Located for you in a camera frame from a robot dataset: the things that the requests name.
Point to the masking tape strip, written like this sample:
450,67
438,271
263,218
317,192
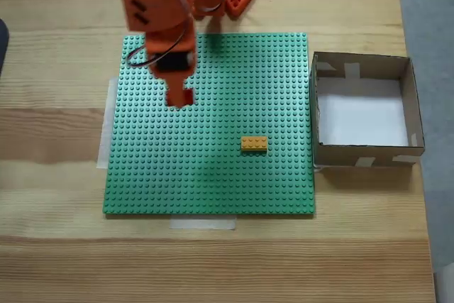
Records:
202,224
104,132

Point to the cardboard box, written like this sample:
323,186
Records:
337,157

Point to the green lego baseplate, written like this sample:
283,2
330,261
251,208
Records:
213,175

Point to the red lego block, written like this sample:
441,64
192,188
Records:
189,96

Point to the dark rounded object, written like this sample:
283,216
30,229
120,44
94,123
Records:
3,44

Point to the yellow lego block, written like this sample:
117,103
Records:
254,144

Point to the white paper sheet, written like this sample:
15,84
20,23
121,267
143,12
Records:
354,118

